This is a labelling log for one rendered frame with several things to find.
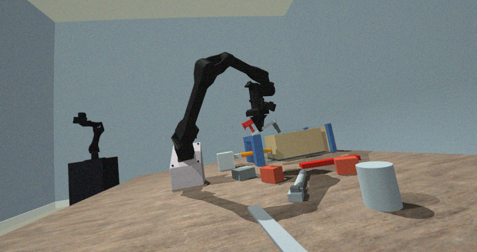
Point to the orange rectangular block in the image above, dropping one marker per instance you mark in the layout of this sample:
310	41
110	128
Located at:
346	165
272	174

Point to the red flat bar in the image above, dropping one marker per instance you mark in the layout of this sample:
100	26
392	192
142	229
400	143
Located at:
322	162

